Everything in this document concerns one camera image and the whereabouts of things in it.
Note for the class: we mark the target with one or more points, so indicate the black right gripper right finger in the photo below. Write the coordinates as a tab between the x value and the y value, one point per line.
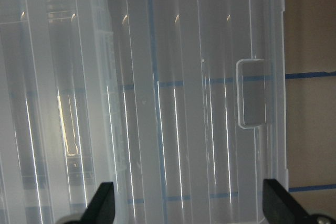
280	207

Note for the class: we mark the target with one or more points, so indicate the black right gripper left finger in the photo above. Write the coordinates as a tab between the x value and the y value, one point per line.
101	209

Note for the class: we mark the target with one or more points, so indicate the clear plastic box lid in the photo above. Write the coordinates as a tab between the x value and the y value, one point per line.
179	103

